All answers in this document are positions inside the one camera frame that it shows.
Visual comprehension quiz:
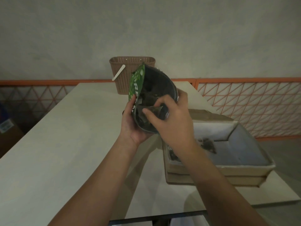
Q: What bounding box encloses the person's right hand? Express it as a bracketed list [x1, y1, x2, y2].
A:
[142, 88, 203, 163]

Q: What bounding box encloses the person's left hand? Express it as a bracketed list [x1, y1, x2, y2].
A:
[119, 95, 156, 148]

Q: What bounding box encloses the green tea bag with tag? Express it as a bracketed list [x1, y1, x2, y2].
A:
[141, 105, 165, 120]
[198, 137, 217, 154]

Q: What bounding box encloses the green tea pouch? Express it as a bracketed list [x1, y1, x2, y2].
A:
[128, 63, 180, 134]

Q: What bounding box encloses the beige fabric storage box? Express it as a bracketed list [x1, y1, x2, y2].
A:
[162, 108, 276, 187]

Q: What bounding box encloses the person's right forearm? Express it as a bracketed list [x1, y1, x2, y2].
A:
[181, 149, 268, 226]

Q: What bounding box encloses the person's left forearm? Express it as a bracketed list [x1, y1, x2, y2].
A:
[47, 136, 139, 226]

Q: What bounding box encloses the brown perforated plastic basket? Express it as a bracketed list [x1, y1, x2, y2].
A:
[109, 56, 156, 95]

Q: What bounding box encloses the orange metal mesh fence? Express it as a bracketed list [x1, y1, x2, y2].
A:
[0, 77, 301, 139]

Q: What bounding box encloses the blue printed cardboard carton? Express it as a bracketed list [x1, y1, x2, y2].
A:
[0, 103, 25, 159]

